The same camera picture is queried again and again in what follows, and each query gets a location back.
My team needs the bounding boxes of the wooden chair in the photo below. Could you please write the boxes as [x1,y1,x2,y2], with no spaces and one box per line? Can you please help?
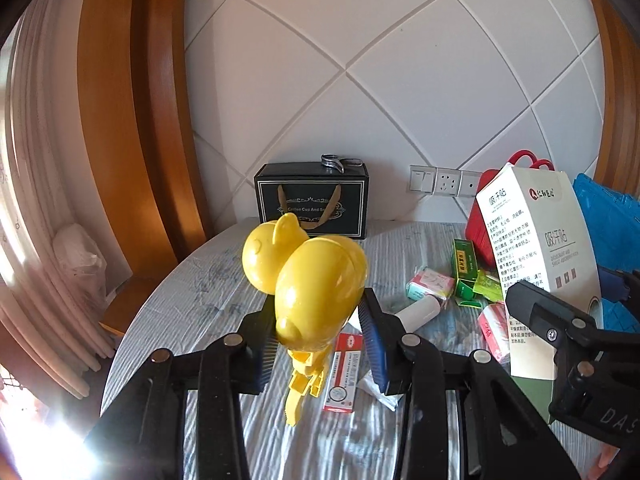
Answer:
[97,275,166,338]

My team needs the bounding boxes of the white and green carton box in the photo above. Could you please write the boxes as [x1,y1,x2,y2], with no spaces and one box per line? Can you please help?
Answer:
[475,162,603,413]

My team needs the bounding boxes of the red and white small box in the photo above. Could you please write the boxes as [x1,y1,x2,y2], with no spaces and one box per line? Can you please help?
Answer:
[321,332,363,413]

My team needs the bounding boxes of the black gift bag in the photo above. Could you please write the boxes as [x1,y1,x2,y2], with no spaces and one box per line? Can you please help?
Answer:
[253,161,369,240]

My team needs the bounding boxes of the pink and mint tissue packet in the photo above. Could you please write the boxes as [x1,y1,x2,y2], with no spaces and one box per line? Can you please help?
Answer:
[405,266,456,301]

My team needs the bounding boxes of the red plastic toy case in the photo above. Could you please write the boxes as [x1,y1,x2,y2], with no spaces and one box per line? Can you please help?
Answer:
[464,149,556,266]

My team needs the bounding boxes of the white plastic bag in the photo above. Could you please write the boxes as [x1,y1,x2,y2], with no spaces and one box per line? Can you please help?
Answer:
[52,223,108,311]

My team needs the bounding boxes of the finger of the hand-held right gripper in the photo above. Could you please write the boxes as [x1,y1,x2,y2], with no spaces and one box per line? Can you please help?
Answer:
[597,266,640,307]
[505,280,640,404]

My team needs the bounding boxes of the metal clip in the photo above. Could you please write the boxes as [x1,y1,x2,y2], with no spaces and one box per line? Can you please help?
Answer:
[320,153,366,171]

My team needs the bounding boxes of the large white paper roll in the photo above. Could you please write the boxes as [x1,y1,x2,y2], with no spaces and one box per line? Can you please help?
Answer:
[392,294,441,333]

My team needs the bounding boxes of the green packet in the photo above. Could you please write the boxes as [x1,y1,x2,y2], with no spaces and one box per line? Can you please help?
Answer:
[472,270,503,303]

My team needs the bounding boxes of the sheer white curtain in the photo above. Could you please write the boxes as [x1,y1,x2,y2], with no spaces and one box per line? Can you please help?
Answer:
[0,15,126,401]

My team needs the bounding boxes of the yellow duck-shaped plastic tongs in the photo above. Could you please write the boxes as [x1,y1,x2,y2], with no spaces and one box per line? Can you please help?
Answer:
[241,212,369,428]

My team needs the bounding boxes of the white wrapped packet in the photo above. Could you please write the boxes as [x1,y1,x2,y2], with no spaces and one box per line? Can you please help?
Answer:
[357,375,403,411]

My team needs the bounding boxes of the white wall socket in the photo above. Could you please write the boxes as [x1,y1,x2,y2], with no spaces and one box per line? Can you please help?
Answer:
[434,167,461,197]

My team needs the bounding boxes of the cloth-covered desktop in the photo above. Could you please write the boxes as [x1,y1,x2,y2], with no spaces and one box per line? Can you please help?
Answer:
[107,217,606,480]

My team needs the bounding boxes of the wooden wall trim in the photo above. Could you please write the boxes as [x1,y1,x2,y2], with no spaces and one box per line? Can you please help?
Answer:
[77,0,221,261]
[580,0,632,193]

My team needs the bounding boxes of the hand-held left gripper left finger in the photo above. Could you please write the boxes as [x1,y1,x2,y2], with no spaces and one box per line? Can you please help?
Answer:
[82,305,281,480]

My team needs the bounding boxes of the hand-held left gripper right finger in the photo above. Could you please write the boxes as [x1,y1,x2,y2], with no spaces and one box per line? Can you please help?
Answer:
[357,287,583,480]

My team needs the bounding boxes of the blue plastic crate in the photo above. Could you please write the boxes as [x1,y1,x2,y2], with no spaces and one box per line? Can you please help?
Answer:
[572,172,640,331]

